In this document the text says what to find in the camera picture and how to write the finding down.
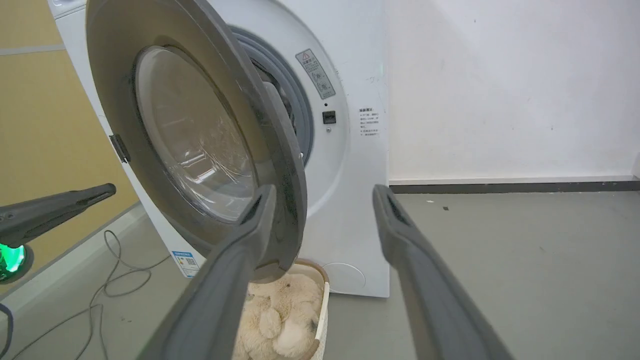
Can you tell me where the white washing machine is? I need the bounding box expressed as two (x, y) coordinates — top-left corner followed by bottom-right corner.
(47, 0), (391, 299)

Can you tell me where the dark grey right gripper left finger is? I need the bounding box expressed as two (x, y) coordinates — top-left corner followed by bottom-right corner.
(137, 184), (277, 360)

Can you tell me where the white woven laundry basket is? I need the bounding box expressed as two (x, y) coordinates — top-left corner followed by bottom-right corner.
(248, 258), (331, 360)

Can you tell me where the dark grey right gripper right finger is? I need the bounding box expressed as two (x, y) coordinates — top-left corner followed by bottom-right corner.
(372, 184), (515, 360)

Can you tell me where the grey round washing machine door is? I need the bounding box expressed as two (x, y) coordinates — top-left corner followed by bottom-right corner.
(85, 0), (308, 272)

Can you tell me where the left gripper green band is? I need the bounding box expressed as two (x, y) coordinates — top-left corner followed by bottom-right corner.
(0, 183), (117, 284)

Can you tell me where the cream plush toy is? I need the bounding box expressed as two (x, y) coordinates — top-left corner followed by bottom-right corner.
(233, 273), (324, 360)

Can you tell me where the grey power cable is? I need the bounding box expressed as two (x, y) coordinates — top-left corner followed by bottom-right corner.
(9, 229), (173, 360)

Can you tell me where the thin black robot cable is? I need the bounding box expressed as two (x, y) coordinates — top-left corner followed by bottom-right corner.
(0, 303), (15, 358)

